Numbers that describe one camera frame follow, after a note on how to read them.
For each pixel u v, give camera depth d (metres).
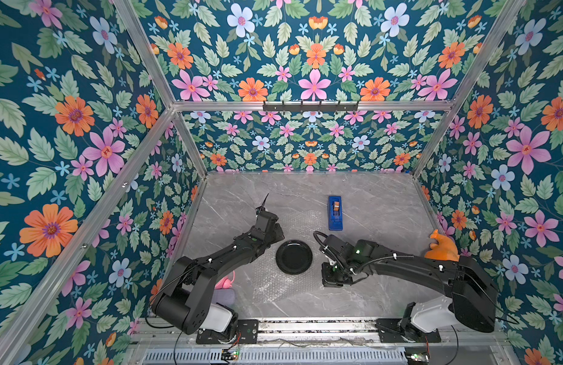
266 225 0.69
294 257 0.89
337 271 0.68
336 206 0.98
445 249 0.86
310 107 0.93
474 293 0.42
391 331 0.72
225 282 0.82
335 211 0.98
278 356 0.70
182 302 0.43
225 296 0.79
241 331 0.73
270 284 0.84
